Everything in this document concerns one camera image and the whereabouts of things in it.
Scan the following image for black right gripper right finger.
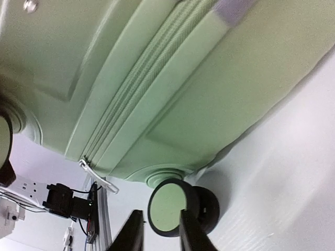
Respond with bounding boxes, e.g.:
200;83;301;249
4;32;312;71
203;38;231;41
179;209;218;251

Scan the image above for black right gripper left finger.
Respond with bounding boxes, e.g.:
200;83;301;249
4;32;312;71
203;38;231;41
109;210;144;251

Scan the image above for green hard-shell suitcase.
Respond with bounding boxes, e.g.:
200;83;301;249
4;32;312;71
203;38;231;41
0;0;335;238

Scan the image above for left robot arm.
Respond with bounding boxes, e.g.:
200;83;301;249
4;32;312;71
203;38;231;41
1;176;98;220

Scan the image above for white wall device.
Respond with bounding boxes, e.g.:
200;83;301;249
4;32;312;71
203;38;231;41
0;198;25;238

